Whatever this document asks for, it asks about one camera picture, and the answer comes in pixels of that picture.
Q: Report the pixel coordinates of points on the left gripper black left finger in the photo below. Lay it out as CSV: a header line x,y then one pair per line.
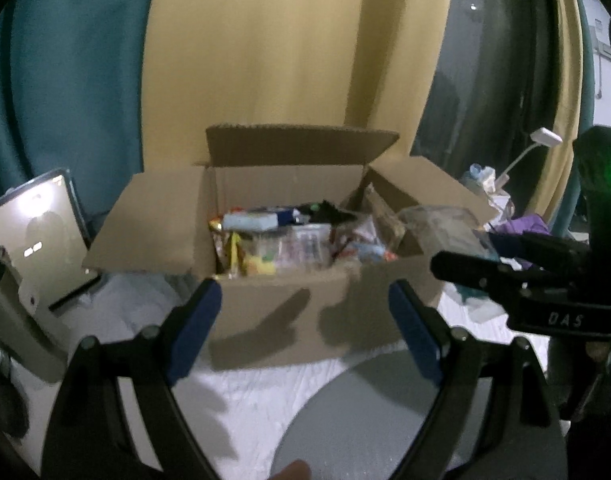
x,y
88,436

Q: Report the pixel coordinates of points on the person's hand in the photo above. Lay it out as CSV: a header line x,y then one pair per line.
x,y
297,470

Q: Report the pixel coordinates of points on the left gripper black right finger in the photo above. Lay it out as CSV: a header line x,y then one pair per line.
x,y
520,435

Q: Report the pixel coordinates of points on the teal curtain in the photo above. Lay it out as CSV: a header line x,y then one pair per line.
x,y
70,88

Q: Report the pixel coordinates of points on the smartphone with lit screen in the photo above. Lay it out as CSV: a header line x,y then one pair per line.
x,y
46,240

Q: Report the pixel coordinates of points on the clear tall biscuit pack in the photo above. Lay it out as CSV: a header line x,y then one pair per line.
x,y
389,228

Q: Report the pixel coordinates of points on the blue white small box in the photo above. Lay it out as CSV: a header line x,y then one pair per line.
x,y
246,221

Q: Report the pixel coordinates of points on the yellow snack packet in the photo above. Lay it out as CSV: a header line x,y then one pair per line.
x,y
227,248

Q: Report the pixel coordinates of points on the yellow curtain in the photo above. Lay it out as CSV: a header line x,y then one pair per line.
x,y
359,63

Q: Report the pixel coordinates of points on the brown cardboard box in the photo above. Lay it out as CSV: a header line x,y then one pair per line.
x,y
289,295

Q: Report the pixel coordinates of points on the black wrapped snack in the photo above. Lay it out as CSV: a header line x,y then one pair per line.
x,y
326,213

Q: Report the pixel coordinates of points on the round grey plate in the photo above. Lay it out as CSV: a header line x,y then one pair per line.
x,y
361,424

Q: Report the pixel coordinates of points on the white blue snack bag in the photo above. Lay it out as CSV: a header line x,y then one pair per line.
x,y
359,252

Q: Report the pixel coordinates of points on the clear bag yellow snacks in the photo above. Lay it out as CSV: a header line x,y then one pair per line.
x,y
288,250

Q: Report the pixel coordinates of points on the dark blue snack box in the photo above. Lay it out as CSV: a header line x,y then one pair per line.
x,y
291,217

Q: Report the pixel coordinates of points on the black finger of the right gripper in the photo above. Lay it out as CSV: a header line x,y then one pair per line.
x,y
538,249
500,282

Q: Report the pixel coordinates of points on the purple cloth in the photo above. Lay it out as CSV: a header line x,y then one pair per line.
x,y
532,223

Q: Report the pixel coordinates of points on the white charger adapter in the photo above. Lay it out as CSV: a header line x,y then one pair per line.
x,y
540,138

